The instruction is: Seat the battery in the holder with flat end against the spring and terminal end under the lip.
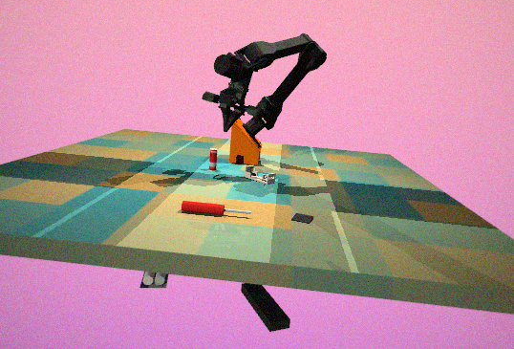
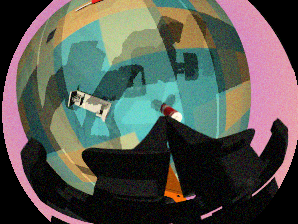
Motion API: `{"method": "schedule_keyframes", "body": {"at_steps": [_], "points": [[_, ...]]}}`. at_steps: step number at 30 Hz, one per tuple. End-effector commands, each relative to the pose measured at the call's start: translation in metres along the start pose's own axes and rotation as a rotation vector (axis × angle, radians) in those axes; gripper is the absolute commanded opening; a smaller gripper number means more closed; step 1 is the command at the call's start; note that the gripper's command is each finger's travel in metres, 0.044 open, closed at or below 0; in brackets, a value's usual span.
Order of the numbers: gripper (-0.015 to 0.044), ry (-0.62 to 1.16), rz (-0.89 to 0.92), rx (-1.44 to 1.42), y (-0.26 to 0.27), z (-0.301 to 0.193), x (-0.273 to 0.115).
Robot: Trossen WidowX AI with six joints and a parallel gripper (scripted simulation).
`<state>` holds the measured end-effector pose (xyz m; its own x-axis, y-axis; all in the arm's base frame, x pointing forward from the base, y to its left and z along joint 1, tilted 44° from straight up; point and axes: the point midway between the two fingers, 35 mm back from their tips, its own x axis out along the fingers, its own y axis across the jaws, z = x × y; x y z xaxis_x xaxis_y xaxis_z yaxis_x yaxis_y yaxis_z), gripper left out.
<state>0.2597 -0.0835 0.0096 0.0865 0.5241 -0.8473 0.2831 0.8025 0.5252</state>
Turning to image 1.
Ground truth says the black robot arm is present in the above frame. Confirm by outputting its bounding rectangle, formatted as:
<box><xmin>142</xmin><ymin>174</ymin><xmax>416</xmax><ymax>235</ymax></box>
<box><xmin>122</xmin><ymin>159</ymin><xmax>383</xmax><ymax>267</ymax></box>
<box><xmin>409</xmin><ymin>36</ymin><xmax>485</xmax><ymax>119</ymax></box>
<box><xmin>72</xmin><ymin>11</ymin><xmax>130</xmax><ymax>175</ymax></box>
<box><xmin>214</xmin><ymin>33</ymin><xmax>327</xmax><ymax>139</ymax></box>

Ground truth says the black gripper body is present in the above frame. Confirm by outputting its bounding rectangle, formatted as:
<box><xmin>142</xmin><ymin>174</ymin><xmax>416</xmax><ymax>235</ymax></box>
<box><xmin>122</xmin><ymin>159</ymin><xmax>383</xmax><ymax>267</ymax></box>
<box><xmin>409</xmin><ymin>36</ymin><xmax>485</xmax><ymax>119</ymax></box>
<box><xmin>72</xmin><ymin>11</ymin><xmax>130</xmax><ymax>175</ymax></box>
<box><xmin>202</xmin><ymin>79</ymin><xmax>264</xmax><ymax>119</ymax></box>

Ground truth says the red-handled screwdriver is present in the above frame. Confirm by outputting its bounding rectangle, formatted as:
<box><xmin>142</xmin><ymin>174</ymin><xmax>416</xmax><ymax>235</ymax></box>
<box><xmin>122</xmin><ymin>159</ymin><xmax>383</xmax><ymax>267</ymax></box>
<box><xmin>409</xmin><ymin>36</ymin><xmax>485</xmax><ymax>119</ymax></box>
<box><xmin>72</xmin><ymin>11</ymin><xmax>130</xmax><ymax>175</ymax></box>
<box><xmin>182</xmin><ymin>201</ymin><xmax>251</xmax><ymax>215</ymax></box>

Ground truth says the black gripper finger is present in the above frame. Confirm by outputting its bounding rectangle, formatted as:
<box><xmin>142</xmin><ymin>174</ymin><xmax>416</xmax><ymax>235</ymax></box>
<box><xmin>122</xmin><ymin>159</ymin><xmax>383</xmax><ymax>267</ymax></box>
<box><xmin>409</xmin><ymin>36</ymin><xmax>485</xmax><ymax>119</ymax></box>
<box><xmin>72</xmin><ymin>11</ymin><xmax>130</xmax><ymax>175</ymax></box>
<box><xmin>218</xmin><ymin>106</ymin><xmax>231</xmax><ymax>131</ymax></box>
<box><xmin>225</xmin><ymin>110</ymin><xmax>245</xmax><ymax>132</ymax></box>

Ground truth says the red and white striped cylinder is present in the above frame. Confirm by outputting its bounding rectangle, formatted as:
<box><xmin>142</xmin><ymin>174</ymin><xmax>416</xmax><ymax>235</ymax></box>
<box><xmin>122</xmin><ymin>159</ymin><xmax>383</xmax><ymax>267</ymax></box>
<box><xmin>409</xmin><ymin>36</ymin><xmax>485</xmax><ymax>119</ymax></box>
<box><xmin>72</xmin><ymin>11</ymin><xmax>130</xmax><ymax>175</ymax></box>
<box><xmin>209</xmin><ymin>148</ymin><xmax>218</xmax><ymax>170</ymax></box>

